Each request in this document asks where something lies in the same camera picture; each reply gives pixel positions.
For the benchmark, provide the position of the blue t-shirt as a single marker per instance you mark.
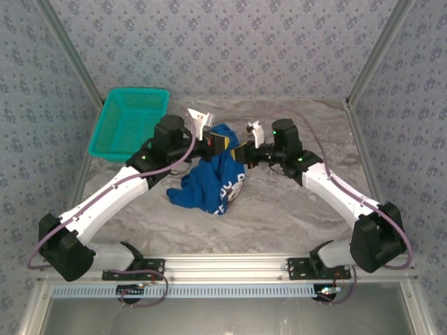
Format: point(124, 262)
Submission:
point(209, 188)

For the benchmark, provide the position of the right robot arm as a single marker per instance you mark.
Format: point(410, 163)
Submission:
point(335, 188)

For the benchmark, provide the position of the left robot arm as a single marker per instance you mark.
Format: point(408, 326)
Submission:
point(104, 199)

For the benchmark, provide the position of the teal plastic basket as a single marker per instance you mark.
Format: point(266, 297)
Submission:
point(129, 118)

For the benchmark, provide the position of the small circuit board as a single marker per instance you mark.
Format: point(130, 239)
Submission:
point(131, 290)
point(326, 292)

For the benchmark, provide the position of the grey metal base panel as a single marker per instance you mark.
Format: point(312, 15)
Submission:
point(223, 317)

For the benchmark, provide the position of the thin aluminium table rail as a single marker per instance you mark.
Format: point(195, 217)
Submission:
point(262, 98)

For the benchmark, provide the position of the aluminium table side rail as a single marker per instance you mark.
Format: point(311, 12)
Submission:
point(365, 157)
point(79, 181)

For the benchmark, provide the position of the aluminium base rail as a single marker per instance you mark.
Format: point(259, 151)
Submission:
point(227, 267)

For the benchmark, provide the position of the aluminium frame post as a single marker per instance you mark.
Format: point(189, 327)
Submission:
point(73, 52)
point(382, 45)

